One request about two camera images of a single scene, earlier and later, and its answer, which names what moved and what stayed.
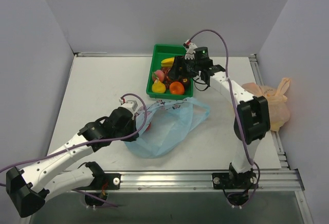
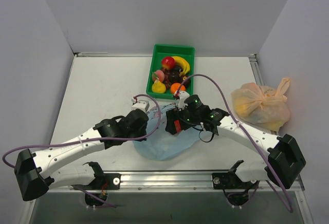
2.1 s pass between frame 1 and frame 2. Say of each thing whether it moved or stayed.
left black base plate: stayed
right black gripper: moved
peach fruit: stayed
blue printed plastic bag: moved
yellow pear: stayed
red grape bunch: stayed
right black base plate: stayed
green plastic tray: stayed
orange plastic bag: stayed
